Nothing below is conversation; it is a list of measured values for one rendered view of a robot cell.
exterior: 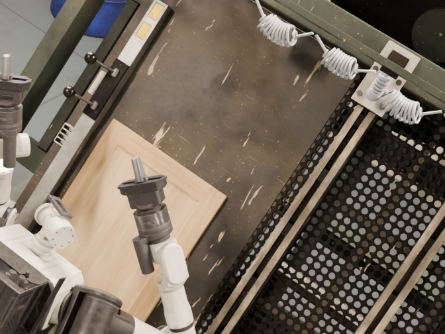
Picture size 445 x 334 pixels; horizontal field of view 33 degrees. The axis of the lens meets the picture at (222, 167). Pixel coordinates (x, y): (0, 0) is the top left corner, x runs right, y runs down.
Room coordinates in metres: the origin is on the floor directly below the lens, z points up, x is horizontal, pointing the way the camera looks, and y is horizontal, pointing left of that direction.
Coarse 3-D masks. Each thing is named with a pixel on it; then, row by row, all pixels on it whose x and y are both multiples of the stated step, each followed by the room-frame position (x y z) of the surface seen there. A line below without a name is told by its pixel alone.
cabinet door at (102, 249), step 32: (96, 160) 1.81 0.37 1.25; (128, 160) 1.82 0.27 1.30; (160, 160) 1.82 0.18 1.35; (96, 192) 1.75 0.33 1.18; (192, 192) 1.76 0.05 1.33; (96, 224) 1.70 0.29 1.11; (128, 224) 1.70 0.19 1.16; (192, 224) 1.71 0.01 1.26; (64, 256) 1.63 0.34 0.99; (96, 256) 1.64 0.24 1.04; (128, 256) 1.64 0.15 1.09; (96, 288) 1.58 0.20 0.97; (128, 288) 1.58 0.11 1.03
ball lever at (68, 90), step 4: (64, 88) 1.82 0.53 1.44; (68, 88) 1.82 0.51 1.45; (72, 88) 1.83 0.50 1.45; (64, 92) 1.81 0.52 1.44; (68, 92) 1.81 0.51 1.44; (72, 92) 1.82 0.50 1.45; (68, 96) 1.81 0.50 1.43; (72, 96) 1.82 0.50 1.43; (76, 96) 1.84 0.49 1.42; (80, 96) 1.85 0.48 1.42; (84, 100) 1.86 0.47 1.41; (88, 100) 1.87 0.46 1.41; (92, 104) 1.87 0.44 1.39; (96, 104) 1.88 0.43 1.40; (92, 108) 1.87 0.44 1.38; (96, 108) 1.88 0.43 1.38
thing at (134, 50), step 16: (144, 16) 2.06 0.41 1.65; (160, 16) 2.06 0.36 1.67; (128, 48) 2.00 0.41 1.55; (144, 48) 2.02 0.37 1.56; (128, 64) 1.97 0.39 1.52; (112, 96) 1.92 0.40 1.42; (80, 128) 1.85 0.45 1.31; (96, 128) 1.88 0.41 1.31; (64, 144) 1.82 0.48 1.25; (80, 144) 1.82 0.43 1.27; (64, 160) 1.79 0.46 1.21; (48, 176) 1.76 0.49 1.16; (64, 176) 1.78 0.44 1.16; (48, 192) 1.73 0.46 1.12; (32, 208) 1.69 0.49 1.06; (16, 224) 1.66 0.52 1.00; (32, 224) 1.68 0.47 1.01
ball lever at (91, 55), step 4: (88, 52) 1.89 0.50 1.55; (92, 52) 1.89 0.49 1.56; (84, 56) 1.88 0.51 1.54; (88, 56) 1.87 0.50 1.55; (92, 56) 1.88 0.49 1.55; (96, 56) 1.89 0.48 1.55; (88, 60) 1.87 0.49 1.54; (92, 60) 1.87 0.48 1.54; (96, 60) 1.89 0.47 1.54; (100, 64) 1.91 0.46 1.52; (104, 64) 1.92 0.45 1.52; (108, 68) 1.92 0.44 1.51; (116, 68) 1.95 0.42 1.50; (112, 72) 1.94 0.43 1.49; (116, 72) 1.94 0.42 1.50; (116, 76) 1.94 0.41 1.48
